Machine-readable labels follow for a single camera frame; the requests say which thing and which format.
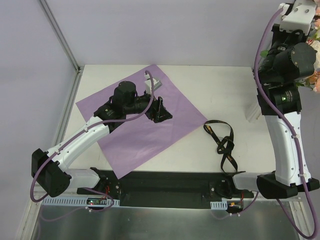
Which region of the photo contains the purple tissue paper sheet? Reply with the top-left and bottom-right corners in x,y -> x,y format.
68,65 -> 207,178

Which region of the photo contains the pink artificial flower bunch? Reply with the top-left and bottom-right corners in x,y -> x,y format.
257,0 -> 320,93

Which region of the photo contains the black printed ribbon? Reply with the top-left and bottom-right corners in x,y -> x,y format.
203,120 -> 238,174

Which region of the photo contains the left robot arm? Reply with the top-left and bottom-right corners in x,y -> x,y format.
31,79 -> 173,198

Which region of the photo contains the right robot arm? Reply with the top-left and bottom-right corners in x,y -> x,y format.
225,24 -> 320,199

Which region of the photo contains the white ribbed ceramic vase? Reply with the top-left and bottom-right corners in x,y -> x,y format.
245,102 -> 261,123

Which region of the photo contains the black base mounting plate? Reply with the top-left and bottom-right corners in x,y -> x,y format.
77,169 -> 254,209

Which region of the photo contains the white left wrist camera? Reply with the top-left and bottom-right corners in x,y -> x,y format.
144,75 -> 162,95

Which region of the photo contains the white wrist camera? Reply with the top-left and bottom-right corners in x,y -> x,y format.
144,75 -> 162,95
278,0 -> 317,36

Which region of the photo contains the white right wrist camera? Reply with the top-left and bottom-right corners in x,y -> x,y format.
278,0 -> 317,36

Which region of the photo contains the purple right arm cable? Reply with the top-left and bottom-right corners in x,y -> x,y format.
252,4 -> 317,240

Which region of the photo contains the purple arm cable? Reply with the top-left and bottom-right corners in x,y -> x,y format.
252,4 -> 317,240
29,70 -> 155,203

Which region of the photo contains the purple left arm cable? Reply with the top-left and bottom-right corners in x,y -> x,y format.
29,70 -> 155,203

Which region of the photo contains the left aluminium corner post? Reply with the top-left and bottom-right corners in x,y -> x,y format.
37,0 -> 82,73

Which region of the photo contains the white slotted cable duct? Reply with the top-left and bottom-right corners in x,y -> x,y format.
42,196 -> 120,208

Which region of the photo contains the aluminium front frame rail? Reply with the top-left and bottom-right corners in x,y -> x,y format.
34,172 -> 304,199

